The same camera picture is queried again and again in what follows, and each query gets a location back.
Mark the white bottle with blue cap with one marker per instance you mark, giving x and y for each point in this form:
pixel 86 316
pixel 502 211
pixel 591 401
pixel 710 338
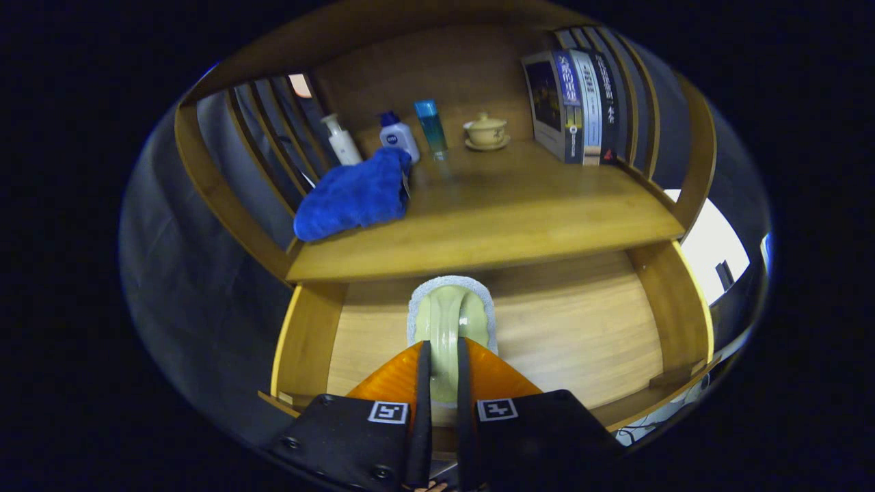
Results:
pixel 398 139

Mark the wooden drawer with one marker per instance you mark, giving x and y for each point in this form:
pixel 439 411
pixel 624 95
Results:
pixel 567 335

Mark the white pump bottle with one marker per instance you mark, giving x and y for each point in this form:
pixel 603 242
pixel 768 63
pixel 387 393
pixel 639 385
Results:
pixel 344 145

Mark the blue towel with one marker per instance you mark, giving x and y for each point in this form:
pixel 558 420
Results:
pixel 348 198

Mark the book with black spine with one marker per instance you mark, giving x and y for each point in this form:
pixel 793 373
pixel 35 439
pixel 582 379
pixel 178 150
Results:
pixel 608 102

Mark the beige lidded teacup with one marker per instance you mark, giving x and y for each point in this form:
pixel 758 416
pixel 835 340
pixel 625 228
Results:
pixel 487 132

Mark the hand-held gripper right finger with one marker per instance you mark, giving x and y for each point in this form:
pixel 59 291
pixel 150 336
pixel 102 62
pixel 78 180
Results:
pixel 540 437

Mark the black backdrop cloth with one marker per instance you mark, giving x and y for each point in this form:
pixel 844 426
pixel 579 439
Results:
pixel 191 287

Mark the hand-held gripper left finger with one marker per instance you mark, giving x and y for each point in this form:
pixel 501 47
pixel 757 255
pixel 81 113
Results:
pixel 342 437

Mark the book with blue spine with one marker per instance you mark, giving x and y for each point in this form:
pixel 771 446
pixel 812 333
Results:
pixel 550 102

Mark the white box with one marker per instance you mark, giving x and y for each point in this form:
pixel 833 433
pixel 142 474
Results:
pixel 711 239

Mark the teal bottle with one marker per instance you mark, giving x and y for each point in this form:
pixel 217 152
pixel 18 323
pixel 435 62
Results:
pixel 432 130

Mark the book with white spine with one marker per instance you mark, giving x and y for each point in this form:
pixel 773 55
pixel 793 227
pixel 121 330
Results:
pixel 588 102

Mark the wooden countertop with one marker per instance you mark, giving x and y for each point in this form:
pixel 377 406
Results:
pixel 519 212

